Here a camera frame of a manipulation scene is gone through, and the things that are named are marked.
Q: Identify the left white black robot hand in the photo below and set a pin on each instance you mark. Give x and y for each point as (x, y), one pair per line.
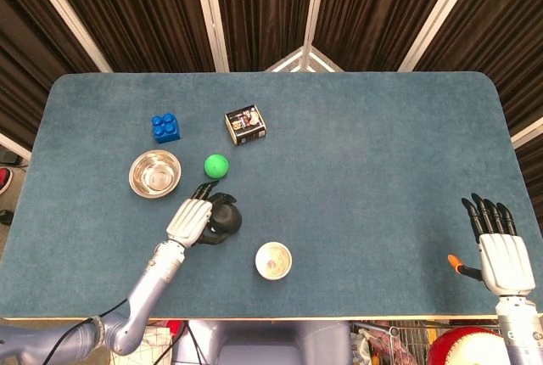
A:
(188, 220)

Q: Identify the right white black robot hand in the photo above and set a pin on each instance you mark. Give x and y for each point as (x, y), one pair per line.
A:
(505, 263)

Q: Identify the black round object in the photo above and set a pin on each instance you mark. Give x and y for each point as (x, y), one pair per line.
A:
(229, 218)

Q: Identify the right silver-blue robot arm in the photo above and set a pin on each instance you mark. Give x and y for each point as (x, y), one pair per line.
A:
(517, 331)

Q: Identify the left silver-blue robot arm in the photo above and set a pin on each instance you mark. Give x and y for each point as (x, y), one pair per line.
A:
(148, 284)

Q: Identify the stainless steel bowl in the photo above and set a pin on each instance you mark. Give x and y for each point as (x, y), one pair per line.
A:
(155, 174)

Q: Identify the green ball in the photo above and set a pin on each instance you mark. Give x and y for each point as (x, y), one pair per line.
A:
(216, 166)

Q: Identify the blue toy building brick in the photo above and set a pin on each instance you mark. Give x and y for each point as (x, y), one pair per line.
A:
(166, 129)

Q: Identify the small printed box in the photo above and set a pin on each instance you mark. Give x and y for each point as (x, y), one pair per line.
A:
(246, 125)

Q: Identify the blue-grey robot torso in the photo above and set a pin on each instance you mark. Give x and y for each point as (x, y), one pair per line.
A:
(263, 339)

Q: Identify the blue felt table mat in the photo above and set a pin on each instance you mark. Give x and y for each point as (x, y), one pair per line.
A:
(360, 170)

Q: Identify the black floor item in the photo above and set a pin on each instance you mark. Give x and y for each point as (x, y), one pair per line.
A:
(5, 217)

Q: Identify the red white floor item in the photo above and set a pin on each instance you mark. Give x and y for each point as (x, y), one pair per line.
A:
(4, 180)

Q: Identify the brown pleated curtain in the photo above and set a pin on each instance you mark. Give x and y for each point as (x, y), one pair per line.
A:
(263, 8)

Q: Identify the white partition frame post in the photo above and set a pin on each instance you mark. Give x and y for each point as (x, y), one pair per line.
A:
(15, 146)
(210, 12)
(315, 4)
(441, 12)
(528, 131)
(68, 17)

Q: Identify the white triangular frame foot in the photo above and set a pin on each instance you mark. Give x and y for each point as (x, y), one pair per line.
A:
(302, 57)

